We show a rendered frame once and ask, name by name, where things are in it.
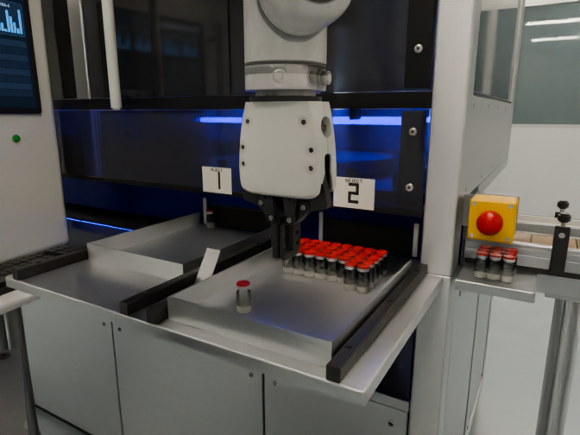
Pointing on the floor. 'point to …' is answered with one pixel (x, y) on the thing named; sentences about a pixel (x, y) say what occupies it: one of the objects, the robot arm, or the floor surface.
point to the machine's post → (444, 204)
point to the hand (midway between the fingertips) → (286, 239)
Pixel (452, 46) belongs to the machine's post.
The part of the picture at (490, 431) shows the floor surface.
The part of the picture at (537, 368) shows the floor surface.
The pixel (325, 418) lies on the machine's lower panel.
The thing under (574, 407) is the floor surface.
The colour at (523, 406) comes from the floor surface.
